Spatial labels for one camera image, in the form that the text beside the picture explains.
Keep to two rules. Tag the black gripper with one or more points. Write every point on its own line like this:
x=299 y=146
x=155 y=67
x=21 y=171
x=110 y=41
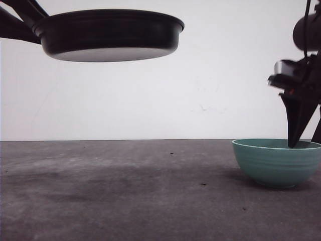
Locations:
x=306 y=87

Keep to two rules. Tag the black gripper finger holding pan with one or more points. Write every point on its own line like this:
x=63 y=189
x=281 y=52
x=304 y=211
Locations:
x=29 y=11
x=13 y=28

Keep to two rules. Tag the teal ceramic bowl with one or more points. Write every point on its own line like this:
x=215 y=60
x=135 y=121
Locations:
x=271 y=162

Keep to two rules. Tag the black frying pan teal handle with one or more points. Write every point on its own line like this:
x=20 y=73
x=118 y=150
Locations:
x=108 y=35

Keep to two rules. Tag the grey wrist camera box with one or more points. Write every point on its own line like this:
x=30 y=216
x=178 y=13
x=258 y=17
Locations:
x=289 y=67

